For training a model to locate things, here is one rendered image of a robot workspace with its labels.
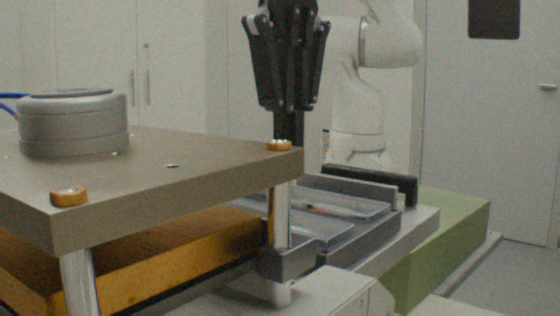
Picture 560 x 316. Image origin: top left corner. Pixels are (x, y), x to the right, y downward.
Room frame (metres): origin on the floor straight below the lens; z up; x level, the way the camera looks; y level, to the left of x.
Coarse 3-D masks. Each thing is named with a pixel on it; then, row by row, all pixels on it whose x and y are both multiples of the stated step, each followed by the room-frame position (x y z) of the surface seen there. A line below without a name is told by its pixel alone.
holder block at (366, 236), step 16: (368, 224) 0.50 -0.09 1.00; (384, 224) 0.51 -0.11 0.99; (400, 224) 0.54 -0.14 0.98; (352, 240) 0.45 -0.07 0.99; (368, 240) 0.48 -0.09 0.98; (384, 240) 0.51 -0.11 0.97; (320, 256) 0.42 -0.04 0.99; (336, 256) 0.43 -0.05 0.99; (352, 256) 0.45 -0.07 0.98; (304, 272) 0.43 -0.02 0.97
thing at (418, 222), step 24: (336, 192) 0.64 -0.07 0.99; (360, 192) 0.61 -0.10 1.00; (384, 192) 0.59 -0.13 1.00; (408, 216) 0.59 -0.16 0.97; (432, 216) 0.60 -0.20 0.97; (408, 240) 0.54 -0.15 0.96; (360, 264) 0.45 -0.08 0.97; (384, 264) 0.49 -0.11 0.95; (240, 288) 0.45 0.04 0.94; (264, 288) 0.43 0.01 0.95
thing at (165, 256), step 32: (192, 224) 0.32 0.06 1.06; (224, 224) 0.32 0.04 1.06; (256, 224) 0.33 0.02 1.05; (0, 256) 0.25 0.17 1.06; (32, 256) 0.25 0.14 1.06; (96, 256) 0.26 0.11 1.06; (128, 256) 0.26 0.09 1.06; (160, 256) 0.26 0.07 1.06; (192, 256) 0.28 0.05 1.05; (224, 256) 0.31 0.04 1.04; (256, 256) 0.33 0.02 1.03; (0, 288) 0.24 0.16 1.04; (32, 288) 0.21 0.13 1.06; (128, 288) 0.24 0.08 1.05; (160, 288) 0.26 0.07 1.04; (192, 288) 0.28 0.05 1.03
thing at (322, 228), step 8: (240, 200) 0.56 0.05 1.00; (248, 200) 0.56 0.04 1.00; (256, 208) 0.53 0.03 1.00; (264, 208) 0.52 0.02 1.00; (296, 216) 0.50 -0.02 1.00; (304, 216) 0.50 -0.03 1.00; (312, 216) 0.50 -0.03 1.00; (296, 224) 0.47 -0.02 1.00; (304, 224) 0.47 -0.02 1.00; (312, 224) 0.47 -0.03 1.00; (320, 224) 0.47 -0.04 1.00; (328, 224) 0.47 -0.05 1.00; (336, 224) 0.47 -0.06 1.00; (344, 224) 0.47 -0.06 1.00; (296, 232) 0.45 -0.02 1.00; (304, 232) 0.45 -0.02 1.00; (312, 232) 0.45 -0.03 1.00; (320, 232) 0.45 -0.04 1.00; (328, 232) 0.45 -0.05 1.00; (336, 232) 0.45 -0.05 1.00
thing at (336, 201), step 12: (264, 192) 0.59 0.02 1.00; (300, 192) 0.59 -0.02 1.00; (312, 192) 0.59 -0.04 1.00; (324, 192) 0.59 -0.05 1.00; (312, 204) 0.54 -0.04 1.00; (324, 204) 0.54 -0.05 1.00; (336, 204) 0.54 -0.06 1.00; (348, 204) 0.54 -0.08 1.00; (360, 204) 0.54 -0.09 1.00; (372, 204) 0.54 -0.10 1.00; (384, 204) 0.54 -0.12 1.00
